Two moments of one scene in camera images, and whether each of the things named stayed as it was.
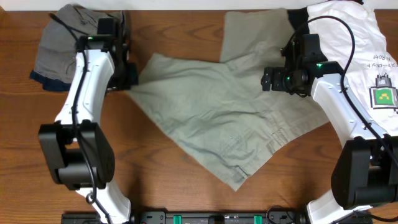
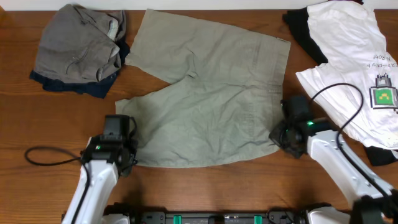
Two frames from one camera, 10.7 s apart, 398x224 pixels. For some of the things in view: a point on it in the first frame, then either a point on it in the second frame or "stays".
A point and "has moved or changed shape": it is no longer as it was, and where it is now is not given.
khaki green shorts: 219,106 has moved or changed shape
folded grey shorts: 60,34 stays
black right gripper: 276,84 → 275,135
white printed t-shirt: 349,35 stays
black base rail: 208,217 stays
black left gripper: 132,80 → 132,144
